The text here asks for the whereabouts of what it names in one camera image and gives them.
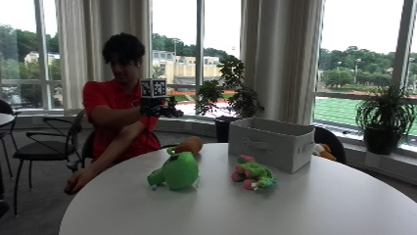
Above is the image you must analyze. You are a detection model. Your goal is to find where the tall leafy potted plant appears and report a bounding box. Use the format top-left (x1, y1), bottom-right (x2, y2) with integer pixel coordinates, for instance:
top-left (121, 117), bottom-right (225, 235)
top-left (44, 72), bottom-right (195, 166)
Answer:
top-left (194, 54), bottom-right (266, 144)

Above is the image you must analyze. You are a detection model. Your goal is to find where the orange brown soft toy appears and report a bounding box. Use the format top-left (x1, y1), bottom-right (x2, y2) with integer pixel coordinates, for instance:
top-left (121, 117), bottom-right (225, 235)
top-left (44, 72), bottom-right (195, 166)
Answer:
top-left (174, 135), bottom-right (205, 157)

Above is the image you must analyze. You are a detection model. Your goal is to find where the white cube with black markers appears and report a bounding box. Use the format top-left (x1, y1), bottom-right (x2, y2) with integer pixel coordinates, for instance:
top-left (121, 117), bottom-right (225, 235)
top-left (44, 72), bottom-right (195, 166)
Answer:
top-left (139, 77), bottom-right (169, 99)

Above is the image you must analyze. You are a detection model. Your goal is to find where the yellow orange soft toy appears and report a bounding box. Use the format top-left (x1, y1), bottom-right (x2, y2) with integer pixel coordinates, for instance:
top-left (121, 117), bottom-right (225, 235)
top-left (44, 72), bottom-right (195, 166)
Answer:
top-left (311, 143), bottom-right (337, 162)

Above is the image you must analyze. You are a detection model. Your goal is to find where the black chair under person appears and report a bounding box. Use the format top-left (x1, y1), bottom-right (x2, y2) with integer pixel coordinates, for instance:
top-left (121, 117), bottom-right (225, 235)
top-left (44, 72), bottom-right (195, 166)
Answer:
top-left (65, 130), bottom-right (97, 173)

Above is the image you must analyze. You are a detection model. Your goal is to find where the green round soft toy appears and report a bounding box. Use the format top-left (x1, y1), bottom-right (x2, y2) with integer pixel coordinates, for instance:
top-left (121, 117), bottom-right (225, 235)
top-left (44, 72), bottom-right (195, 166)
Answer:
top-left (146, 147), bottom-right (201, 191)

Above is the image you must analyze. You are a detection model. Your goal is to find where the black chair at side table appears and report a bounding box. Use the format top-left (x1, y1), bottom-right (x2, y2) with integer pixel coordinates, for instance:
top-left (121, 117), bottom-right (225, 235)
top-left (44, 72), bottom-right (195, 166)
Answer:
top-left (0, 99), bottom-right (22, 180)

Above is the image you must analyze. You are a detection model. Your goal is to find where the bushy grass-like potted plant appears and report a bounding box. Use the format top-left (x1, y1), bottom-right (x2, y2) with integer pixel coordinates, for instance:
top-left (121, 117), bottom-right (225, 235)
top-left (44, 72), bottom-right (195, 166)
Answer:
top-left (354, 83), bottom-right (417, 156)

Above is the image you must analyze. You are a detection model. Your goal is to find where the grey fabric storage box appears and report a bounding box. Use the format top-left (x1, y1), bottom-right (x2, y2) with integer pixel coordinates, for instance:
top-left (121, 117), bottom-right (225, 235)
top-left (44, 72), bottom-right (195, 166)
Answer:
top-left (226, 117), bottom-right (317, 174)

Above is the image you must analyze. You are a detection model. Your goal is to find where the the person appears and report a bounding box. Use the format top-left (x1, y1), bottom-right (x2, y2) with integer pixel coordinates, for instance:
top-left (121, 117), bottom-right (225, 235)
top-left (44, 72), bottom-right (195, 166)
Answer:
top-left (64, 32), bottom-right (183, 196)

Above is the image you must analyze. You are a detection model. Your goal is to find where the white curtain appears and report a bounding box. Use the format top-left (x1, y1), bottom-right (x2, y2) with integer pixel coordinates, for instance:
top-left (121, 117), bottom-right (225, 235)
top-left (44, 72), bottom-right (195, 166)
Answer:
top-left (238, 0), bottom-right (326, 126)
top-left (54, 0), bottom-right (153, 116)

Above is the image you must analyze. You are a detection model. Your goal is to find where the round white side table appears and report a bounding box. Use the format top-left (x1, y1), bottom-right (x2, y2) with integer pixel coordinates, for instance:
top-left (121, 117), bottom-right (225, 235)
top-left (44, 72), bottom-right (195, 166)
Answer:
top-left (0, 112), bottom-right (17, 127)

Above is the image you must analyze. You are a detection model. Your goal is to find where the dark purple soft toy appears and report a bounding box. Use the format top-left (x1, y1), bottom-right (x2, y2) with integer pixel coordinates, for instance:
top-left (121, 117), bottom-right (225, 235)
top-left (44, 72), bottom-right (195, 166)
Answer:
top-left (159, 103), bottom-right (185, 118)

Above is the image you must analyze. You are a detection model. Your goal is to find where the black rounded chair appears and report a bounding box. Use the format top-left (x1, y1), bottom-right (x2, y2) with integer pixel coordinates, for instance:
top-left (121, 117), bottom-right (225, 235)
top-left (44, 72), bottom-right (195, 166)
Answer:
top-left (313, 125), bottom-right (347, 165)

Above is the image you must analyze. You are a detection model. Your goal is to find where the black metal armchair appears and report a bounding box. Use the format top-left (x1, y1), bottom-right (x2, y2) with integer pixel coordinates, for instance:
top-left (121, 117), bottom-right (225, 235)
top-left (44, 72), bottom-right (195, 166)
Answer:
top-left (12, 109), bottom-right (88, 217)

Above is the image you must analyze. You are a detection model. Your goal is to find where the green and pink soft toy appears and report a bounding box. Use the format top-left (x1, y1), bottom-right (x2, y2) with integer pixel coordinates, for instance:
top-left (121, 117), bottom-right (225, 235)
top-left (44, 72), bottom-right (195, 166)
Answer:
top-left (229, 154), bottom-right (277, 191)

